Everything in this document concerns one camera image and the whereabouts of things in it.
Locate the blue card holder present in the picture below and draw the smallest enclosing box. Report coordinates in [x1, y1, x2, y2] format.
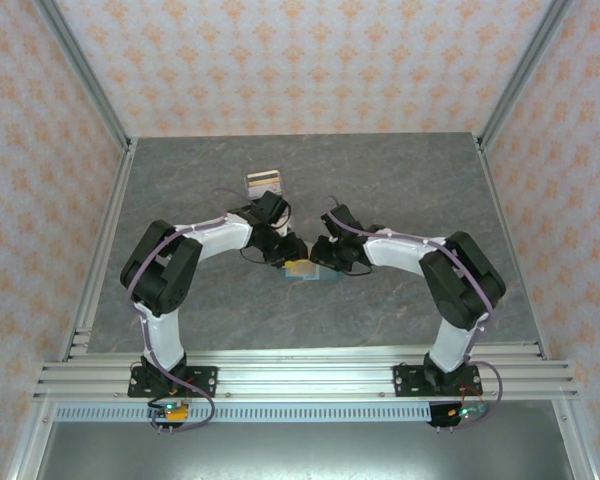
[279, 263, 342, 284]

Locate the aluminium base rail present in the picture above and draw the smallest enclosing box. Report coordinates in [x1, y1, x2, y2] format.
[32, 349, 579, 401]

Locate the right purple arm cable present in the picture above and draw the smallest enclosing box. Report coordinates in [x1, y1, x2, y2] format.
[326, 196, 505, 432]

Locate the right aluminium frame leg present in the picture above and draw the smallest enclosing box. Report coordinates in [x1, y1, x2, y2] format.
[552, 399, 600, 480]

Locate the left aluminium side rail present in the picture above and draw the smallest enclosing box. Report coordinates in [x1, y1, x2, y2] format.
[57, 139, 139, 361]

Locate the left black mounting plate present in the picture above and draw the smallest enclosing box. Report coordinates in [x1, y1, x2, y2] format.
[127, 365, 219, 399]

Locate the right aluminium frame post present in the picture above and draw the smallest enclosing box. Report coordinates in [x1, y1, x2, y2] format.
[477, 0, 576, 151]

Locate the aluminium side rail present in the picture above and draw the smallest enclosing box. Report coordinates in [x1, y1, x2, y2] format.
[57, 139, 139, 361]
[474, 137, 551, 361]

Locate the yellow credit card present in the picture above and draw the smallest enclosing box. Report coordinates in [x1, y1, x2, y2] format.
[284, 258, 315, 277]

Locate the left controller board yellow connector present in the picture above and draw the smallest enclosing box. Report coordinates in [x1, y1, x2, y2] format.
[147, 397, 191, 432]

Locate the aluminium frame post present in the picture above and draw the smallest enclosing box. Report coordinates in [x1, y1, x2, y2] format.
[32, 0, 134, 151]
[477, 0, 576, 151]

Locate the beige card with dark stripe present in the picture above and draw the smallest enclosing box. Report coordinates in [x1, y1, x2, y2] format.
[245, 169, 284, 187]

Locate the grey slotted cable duct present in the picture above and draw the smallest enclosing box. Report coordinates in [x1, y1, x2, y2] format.
[53, 403, 434, 424]

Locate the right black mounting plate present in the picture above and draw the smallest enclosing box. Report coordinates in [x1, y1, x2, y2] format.
[393, 363, 483, 399]

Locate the grey metal sheet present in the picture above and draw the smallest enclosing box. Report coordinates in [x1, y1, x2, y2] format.
[34, 422, 579, 480]

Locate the black mounting plate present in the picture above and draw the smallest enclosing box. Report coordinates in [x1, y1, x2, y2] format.
[127, 365, 219, 399]
[393, 363, 483, 399]

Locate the right aluminium side rail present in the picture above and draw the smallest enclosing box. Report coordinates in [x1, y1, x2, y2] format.
[474, 137, 551, 361]

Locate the right controller board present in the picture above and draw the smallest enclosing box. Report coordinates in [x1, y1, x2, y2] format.
[428, 399, 494, 431]

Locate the aluminium frame leg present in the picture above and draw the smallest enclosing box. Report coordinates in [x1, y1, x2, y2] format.
[4, 399, 56, 480]
[552, 399, 600, 480]

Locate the left aluminium frame post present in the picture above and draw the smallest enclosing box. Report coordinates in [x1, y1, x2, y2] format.
[32, 0, 134, 151]

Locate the left aluminium frame leg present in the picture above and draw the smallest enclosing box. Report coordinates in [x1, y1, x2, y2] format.
[4, 399, 56, 480]

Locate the white purple card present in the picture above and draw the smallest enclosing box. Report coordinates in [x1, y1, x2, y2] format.
[248, 182, 285, 200]

